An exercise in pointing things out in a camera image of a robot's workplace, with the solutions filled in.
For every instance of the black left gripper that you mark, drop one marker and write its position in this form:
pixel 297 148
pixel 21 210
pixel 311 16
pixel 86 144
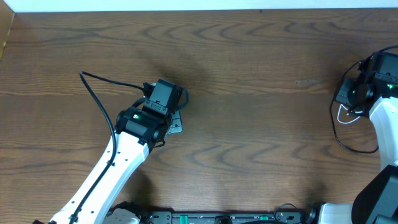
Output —
pixel 175 125

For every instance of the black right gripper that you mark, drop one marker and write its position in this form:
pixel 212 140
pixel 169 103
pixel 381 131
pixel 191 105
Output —
pixel 344 92

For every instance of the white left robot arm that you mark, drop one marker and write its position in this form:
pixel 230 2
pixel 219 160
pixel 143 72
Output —
pixel 138 129

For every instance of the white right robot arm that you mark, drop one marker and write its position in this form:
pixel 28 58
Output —
pixel 377 202

